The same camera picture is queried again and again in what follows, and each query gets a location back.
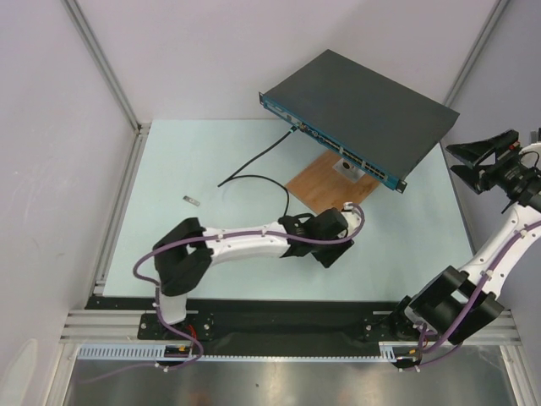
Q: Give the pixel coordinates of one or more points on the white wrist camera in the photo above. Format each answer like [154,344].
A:
[354,216]
[530,154]

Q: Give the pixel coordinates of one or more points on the white slotted cable duct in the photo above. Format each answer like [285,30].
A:
[372,352]

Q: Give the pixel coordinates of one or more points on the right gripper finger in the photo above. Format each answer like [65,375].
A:
[476,179]
[475,153]

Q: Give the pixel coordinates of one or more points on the right aluminium frame post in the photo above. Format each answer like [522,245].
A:
[475,53]

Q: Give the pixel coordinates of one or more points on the brown wooden board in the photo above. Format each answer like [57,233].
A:
[320,187]

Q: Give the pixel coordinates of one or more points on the left aluminium frame post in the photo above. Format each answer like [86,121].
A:
[97,54]

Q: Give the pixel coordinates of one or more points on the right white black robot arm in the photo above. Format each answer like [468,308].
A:
[459,302]

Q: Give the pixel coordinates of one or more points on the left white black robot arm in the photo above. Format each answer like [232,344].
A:
[184,255]

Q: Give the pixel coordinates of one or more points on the metal switch stand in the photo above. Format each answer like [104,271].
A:
[348,171]

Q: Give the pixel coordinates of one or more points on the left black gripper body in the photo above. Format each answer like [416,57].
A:
[327,254]

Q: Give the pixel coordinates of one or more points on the aluminium frame post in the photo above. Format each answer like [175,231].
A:
[97,54]
[475,53]

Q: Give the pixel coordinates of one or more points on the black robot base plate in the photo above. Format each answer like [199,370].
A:
[266,324]

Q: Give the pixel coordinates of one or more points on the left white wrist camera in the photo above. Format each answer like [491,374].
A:
[354,216]

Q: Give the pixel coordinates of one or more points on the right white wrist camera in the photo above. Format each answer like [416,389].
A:
[530,154]

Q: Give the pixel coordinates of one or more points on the silver transceiver module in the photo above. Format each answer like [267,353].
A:
[191,200]

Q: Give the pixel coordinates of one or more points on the aluminium frame rail front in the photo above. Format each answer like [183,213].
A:
[122,326]

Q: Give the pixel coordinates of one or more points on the blue black network switch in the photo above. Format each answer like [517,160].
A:
[374,123]

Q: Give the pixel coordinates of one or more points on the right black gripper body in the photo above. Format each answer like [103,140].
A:
[489,170]

